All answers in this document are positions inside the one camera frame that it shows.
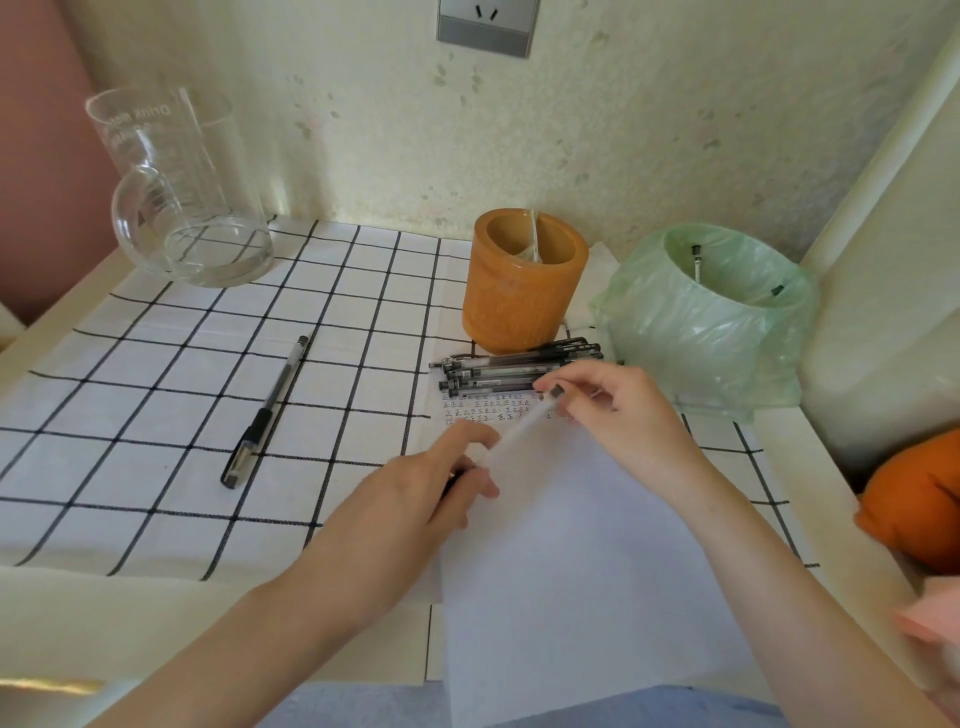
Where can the bin with green plastic bag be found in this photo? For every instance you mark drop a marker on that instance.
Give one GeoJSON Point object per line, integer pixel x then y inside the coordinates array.
{"type": "Point", "coordinates": [697, 345]}

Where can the clear glass measuring jug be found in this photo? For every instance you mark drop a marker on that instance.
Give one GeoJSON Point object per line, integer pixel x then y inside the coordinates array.
{"type": "Point", "coordinates": [191, 202]}

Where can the white paper sheet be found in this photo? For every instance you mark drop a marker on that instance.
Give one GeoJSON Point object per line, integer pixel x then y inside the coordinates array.
{"type": "Point", "coordinates": [570, 577]}

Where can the white furniture panel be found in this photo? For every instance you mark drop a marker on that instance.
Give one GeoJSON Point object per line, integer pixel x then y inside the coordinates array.
{"type": "Point", "coordinates": [885, 315]}

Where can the person's left thumb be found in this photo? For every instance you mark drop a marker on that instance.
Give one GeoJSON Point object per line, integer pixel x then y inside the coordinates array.
{"type": "Point", "coordinates": [472, 495]}

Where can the person's blue clothing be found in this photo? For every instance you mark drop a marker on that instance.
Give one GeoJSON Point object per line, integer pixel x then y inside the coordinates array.
{"type": "Point", "coordinates": [600, 711]}

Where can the person's left hand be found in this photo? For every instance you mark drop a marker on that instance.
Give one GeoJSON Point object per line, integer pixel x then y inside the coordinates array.
{"type": "Point", "coordinates": [390, 525]}

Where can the pink cloth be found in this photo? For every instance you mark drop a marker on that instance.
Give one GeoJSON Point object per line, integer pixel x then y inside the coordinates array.
{"type": "Point", "coordinates": [934, 611]}

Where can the person's right thumb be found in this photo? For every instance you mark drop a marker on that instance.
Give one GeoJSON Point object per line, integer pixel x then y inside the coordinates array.
{"type": "Point", "coordinates": [579, 416]}

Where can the person's left forearm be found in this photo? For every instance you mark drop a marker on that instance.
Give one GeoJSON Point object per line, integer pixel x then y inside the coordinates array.
{"type": "Point", "coordinates": [225, 660]}

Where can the black capped gel pen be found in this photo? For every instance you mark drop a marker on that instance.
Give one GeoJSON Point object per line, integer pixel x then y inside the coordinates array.
{"type": "Point", "coordinates": [266, 414]}

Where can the pile of black gel pens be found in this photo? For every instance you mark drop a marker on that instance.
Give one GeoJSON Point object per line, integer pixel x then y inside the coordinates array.
{"type": "Point", "coordinates": [502, 367]}

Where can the orange cushion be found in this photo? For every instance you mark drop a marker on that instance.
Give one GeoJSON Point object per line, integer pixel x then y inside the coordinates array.
{"type": "Point", "coordinates": [919, 499]}

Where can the person's right hand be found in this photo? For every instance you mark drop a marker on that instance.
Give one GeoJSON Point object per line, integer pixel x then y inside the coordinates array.
{"type": "Point", "coordinates": [637, 435]}

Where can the white black checked tablecloth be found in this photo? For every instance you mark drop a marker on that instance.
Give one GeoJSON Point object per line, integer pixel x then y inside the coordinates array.
{"type": "Point", "coordinates": [150, 390]}

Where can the orange round pen holder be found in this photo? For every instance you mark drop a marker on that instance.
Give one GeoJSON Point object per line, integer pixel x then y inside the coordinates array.
{"type": "Point", "coordinates": [517, 300]}

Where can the person's right forearm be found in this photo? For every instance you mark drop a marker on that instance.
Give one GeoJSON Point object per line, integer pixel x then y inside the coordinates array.
{"type": "Point", "coordinates": [795, 607]}

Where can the grey wall socket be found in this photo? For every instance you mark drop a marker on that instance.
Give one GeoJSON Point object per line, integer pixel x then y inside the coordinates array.
{"type": "Point", "coordinates": [486, 24]}

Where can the pen refill with black tip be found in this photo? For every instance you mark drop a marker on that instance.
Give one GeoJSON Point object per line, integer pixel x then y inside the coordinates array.
{"type": "Point", "coordinates": [697, 262]}
{"type": "Point", "coordinates": [772, 292]}

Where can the clear barrel gel pen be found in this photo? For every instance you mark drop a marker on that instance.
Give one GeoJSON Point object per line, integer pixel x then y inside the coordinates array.
{"type": "Point", "coordinates": [519, 430]}

